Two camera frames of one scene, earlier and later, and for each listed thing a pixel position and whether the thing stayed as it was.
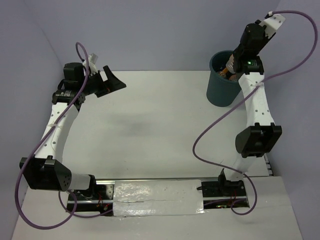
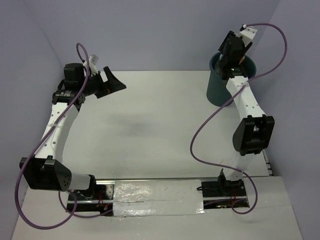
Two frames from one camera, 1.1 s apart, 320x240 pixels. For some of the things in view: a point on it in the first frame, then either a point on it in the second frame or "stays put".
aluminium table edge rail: (268, 165) stays put
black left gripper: (113, 84) stays put
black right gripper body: (265, 39) → (221, 48)
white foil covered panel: (157, 197) stays put
